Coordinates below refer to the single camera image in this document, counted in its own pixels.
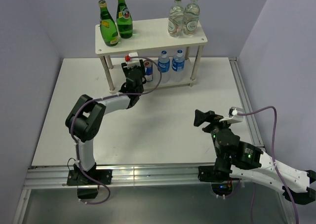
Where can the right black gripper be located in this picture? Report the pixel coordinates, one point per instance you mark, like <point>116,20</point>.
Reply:
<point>208,116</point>

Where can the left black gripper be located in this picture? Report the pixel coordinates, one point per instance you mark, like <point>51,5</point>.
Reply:
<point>125,69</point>

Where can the Red Bull can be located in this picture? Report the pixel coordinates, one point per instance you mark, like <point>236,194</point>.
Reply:
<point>148,70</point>

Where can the Pocari Sweat bottle front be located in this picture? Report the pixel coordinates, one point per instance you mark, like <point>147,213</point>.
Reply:
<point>164,66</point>

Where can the pocari sweat bottle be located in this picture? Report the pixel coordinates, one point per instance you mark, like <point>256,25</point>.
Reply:
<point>178,63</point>
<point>164,66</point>

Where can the green Perrier bottle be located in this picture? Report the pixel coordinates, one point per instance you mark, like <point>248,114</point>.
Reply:
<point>124,20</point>
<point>107,25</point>

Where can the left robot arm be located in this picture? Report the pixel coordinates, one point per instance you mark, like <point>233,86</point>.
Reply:
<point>85,119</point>

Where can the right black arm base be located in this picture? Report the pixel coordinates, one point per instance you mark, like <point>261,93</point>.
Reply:
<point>222,186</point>

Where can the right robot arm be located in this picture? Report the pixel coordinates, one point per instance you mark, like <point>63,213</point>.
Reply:
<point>236,159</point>

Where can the white two-tier shelf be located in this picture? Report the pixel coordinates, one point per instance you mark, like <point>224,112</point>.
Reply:
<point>150,35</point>

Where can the clear glass bottle left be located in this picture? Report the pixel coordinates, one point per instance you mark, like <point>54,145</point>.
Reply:
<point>175,19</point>

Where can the clear glass bottle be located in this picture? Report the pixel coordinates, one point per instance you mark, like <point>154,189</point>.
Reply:
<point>175,19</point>
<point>191,17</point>

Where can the clear glass bottle right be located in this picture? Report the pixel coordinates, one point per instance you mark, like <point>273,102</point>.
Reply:
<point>191,17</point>

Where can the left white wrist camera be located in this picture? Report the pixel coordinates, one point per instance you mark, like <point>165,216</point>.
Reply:
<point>132,60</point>

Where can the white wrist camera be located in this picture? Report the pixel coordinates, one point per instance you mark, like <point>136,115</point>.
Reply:
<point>132,60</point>
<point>234,116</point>

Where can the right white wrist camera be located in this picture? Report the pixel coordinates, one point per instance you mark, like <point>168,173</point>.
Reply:
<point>234,116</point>

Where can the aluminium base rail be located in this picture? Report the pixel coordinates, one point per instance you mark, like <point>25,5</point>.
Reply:
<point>122,176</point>

